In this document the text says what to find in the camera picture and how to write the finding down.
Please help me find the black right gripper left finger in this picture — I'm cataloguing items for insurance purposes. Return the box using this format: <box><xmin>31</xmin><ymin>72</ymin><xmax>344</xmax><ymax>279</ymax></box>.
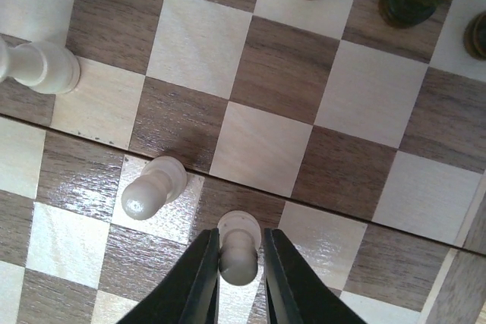
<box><xmin>119</xmin><ymin>228</ymin><xmax>219</xmax><ymax>323</ymax></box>

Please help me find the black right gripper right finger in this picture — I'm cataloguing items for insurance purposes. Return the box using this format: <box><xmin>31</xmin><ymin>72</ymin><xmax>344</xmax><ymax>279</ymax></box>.
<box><xmin>264</xmin><ymin>228</ymin><xmax>364</xmax><ymax>323</ymax></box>

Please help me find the white pawn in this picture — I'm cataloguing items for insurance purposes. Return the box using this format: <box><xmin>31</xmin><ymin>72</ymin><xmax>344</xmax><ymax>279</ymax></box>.
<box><xmin>217</xmin><ymin>210</ymin><xmax>262</xmax><ymax>286</ymax></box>
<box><xmin>121</xmin><ymin>156</ymin><xmax>188</xmax><ymax>221</ymax></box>

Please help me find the wooden chess board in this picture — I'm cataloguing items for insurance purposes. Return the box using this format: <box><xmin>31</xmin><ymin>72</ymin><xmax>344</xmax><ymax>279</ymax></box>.
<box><xmin>1</xmin><ymin>0</ymin><xmax>485</xmax><ymax>323</ymax></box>

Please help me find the white queen piece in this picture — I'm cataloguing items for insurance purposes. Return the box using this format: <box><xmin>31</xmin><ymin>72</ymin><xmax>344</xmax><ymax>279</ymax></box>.
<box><xmin>1</xmin><ymin>40</ymin><xmax>80</xmax><ymax>95</ymax></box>

